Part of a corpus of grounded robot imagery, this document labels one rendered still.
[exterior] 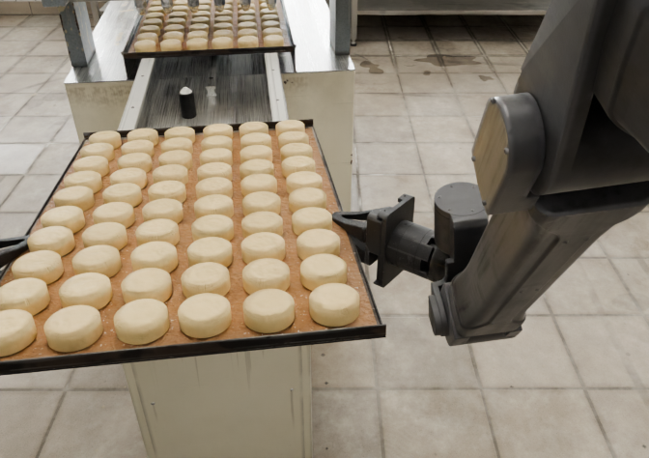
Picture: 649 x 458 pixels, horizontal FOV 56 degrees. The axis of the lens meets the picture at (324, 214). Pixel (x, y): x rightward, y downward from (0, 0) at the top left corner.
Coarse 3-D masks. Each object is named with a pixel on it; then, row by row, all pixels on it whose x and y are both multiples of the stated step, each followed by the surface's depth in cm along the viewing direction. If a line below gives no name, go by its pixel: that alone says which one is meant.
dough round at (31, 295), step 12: (0, 288) 62; (12, 288) 62; (24, 288) 62; (36, 288) 62; (0, 300) 60; (12, 300) 60; (24, 300) 60; (36, 300) 61; (48, 300) 63; (36, 312) 61
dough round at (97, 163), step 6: (96, 156) 93; (78, 162) 91; (84, 162) 91; (90, 162) 91; (96, 162) 91; (102, 162) 91; (78, 168) 90; (84, 168) 90; (90, 168) 90; (96, 168) 90; (102, 168) 91; (108, 168) 92; (102, 174) 91
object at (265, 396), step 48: (192, 96) 129; (240, 96) 141; (144, 384) 111; (192, 384) 112; (240, 384) 114; (288, 384) 116; (144, 432) 119; (192, 432) 120; (240, 432) 122; (288, 432) 124
